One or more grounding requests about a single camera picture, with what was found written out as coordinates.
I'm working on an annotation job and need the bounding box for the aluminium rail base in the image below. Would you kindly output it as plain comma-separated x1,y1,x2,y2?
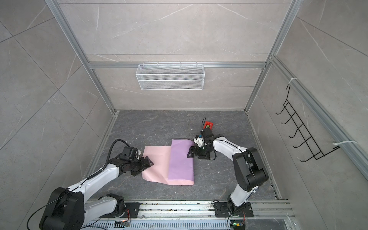
81,200,300,230

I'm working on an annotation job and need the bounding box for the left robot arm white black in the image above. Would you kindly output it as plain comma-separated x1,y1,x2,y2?
39,146,154,230

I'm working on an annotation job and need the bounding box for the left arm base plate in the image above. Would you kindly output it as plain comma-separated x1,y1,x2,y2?
113,202,140,219

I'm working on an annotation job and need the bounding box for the black wire hook rack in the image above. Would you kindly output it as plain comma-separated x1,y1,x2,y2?
275,85,341,163

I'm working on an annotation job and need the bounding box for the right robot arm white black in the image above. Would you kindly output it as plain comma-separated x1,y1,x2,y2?
187,127,269,218

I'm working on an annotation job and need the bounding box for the red tape dispenser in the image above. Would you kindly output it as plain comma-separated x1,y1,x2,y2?
203,121,213,129

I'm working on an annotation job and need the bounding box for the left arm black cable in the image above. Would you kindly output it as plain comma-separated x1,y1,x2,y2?
26,138,130,230

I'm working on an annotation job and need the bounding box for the pink wrapping paper sheet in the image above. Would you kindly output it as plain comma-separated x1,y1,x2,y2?
142,140,195,186

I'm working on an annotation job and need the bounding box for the white wire mesh basket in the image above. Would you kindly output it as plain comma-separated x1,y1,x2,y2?
136,64,205,91

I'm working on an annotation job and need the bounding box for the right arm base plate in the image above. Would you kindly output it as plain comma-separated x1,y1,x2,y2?
212,200,254,218

